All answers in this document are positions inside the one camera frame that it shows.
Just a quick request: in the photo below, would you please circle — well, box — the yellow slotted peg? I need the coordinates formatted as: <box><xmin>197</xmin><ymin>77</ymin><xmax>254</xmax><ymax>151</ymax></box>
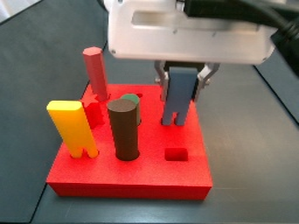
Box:
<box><xmin>47</xmin><ymin>101</ymin><xmax>99</xmax><ymax>158</ymax></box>

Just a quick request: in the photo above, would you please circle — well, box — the black camera cable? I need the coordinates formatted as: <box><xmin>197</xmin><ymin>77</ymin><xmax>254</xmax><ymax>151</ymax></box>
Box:
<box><xmin>182</xmin><ymin>0</ymin><xmax>299</xmax><ymax>33</ymax></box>

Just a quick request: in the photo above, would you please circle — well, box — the red star peg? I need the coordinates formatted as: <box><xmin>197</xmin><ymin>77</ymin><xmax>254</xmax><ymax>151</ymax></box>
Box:
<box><xmin>81</xmin><ymin>94</ymin><xmax>105</xmax><ymax>130</ymax></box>

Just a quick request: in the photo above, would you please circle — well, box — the pink octagonal peg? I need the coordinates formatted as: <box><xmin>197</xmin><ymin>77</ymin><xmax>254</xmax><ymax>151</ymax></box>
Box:
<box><xmin>83</xmin><ymin>46</ymin><xmax>109</xmax><ymax>102</ymax></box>

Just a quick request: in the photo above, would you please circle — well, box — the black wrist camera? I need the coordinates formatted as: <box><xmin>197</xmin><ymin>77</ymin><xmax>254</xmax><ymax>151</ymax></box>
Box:
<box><xmin>270</xmin><ymin>11</ymin><xmax>299</xmax><ymax>77</ymax></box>

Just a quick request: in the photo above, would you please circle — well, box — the blue double-square block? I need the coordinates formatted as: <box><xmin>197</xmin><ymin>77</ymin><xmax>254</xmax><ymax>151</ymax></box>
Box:
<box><xmin>163</xmin><ymin>67</ymin><xmax>198</xmax><ymax>126</ymax></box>

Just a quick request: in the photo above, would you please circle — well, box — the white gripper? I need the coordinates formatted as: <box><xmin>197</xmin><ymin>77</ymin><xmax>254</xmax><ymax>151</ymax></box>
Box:
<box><xmin>107</xmin><ymin>0</ymin><xmax>274</xmax><ymax>102</ymax></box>

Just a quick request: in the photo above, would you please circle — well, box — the red foam peg board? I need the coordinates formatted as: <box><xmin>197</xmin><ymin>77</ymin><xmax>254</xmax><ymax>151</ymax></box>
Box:
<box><xmin>47</xmin><ymin>84</ymin><xmax>213</xmax><ymax>200</ymax></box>

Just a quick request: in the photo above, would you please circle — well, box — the dark brown cylinder peg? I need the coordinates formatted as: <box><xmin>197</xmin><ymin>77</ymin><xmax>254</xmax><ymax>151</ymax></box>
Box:
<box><xmin>107</xmin><ymin>99</ymin><xmax>139</xmax><ymax>161</ymax></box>

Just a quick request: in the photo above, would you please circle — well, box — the green cylinder peg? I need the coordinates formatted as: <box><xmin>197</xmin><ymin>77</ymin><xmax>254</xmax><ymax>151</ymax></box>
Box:
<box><xmin>122</xmin><ymin>94</ymin><xmax>142</xmax><ymax>124</ymax></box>

